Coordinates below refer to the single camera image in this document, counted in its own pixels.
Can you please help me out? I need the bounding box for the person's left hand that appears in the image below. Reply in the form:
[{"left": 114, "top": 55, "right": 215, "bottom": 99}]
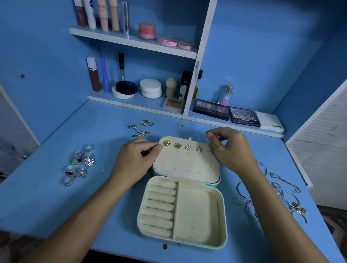
[{"left": 109, "top": 136, "right": 164, "bottom": 190}]

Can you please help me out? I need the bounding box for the person's right hand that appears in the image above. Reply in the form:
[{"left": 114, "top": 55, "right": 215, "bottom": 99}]
[{"left": 204, "top": 126, "right": 262, "bottom": 177}]

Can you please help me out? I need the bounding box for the pile of small earrings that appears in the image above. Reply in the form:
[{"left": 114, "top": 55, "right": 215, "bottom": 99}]
[{"left": 126, "top": 119, "right": 155, "bottom": 139}]

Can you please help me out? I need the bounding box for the pile of silver rings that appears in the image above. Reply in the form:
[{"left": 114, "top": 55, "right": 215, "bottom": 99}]
[{"left": 61, "top": 142, "right": 97, "bottom": 188}]

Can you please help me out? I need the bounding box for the pile of silver bracelets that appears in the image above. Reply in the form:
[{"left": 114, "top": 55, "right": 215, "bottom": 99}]
[{"left": 233, "top": 158, "right": 312, "bottom": 224}]

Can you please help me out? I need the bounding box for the cream jewellery box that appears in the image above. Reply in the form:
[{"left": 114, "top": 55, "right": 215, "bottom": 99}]
[{"left": 136, "top": 134, "right": 232, "bottom": 251}]

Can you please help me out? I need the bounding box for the person's left forearm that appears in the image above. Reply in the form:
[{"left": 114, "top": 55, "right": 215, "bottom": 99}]
[{"left": 19, "top": 170, "right": 132, "bottom": 263}]

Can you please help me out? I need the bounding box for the person's right forearm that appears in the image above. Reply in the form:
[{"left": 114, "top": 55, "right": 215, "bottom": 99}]
[{"left": 234, "top": 164, "right": 347, "bottom": 263}]

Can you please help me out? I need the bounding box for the white flat box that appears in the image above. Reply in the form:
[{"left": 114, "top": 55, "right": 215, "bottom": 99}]
[{"left": 255, "top": 111, "right": 286, "bottom": 134}]

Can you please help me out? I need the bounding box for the black lettered eyeshadow palette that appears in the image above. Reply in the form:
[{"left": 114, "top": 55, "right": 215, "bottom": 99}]
[{"left": 228, "top": 106, "right": 261, "bottom": 128}]

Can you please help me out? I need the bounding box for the dark eyeshadow palette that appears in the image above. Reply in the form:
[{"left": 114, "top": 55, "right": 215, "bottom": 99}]
[{"left": 192, "top": 99, "right": 231, "bottom": 121}]

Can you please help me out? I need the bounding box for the small pink perfume bottle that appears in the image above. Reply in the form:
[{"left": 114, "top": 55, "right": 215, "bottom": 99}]
[{"left": 218, "top": 84, "right": 234, "bottom": 107}]

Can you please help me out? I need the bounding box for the square brown powder compact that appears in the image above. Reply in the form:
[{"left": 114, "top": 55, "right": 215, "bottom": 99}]
[{"left": 163, "top": 96, "right": 185, "bottom": 113}]

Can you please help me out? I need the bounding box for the white bowl black inside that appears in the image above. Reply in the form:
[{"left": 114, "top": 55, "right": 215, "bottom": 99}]
[{"left": 112, "top": 80, "right": 139, "bottom": 100}]

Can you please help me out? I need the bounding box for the thin dark cosmetic bottle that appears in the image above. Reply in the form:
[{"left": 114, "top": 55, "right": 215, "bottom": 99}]
[{"left": 192, "top": 69, "right": 203, "bottom": 102}]

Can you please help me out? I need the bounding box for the white round cream jar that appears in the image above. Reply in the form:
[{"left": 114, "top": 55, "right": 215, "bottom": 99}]
[{"left": 139, "top": 78, "right": 164, "bottom": 100}]

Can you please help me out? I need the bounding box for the black cosmetic bottle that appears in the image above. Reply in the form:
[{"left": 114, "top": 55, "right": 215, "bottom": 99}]
[{"left": 180, "top": 71, "right": 192, "bottom": 101}]

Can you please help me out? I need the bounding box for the beige makeup sponge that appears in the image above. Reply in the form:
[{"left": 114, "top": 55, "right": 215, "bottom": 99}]
[{"left": 165, "top": 77, "right": 178, "bottom": 99}]

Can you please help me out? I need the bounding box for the blue cosmetic tube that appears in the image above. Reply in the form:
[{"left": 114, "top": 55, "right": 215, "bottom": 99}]
[{"left": 99, "top": 57, "right": 111, "bottom": 93}]

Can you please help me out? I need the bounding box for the brown lipstick tube white cap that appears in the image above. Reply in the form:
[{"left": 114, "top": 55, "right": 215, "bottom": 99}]
[{"left": 85, "top": 56, "right": 103, "bottom": 93}]

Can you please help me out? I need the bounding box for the black makeup brush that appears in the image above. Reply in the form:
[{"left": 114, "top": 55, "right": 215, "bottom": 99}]
[{"left": 118, "top": 52, "right": 126, "bottom": 83}]

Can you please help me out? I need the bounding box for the white slatted cabinet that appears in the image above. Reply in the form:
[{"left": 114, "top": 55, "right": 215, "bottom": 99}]
[{"left": 283, "top": 62, "right": 347, "bottom": 210}]

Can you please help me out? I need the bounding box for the pink flat compact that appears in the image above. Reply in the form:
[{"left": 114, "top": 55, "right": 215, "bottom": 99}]
[
  {"left": 177, "top": 40, "right": 197, "bottom": 52},
  {"left": 158, "top": 36, "right": 178, "bottom": 48}
]

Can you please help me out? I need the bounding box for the white shelf unit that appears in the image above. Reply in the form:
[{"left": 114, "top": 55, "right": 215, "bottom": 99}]
[{"left": 65, "top": 0, "right": 291, "bottom": 139}]

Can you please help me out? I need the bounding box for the white framed marbled panel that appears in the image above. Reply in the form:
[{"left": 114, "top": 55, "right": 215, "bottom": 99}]
[{"left": 0, "top": 71, "right": 44, "bottom": 179}]

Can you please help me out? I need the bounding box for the pink round jar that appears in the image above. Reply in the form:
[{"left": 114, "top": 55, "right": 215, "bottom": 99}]
[{"left": 137, "top": 22, "right": 158, "bottom": 40}]

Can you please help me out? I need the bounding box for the short beige cosmetic tube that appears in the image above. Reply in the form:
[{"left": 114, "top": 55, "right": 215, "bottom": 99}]
[{"left": 106, "top": 0, "right": 121, "bottom": 32}]

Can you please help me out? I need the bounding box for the white tube blue label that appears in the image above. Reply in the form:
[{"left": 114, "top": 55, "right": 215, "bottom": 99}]
[{"left": 80, "top": 0, "right": 98, "bottom": 30}]

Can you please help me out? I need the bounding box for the tall beige cosmetic tube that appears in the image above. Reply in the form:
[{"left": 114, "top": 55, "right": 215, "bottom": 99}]
[{"left": 93, "top": 0, "right": 111, "bottom": 33}]

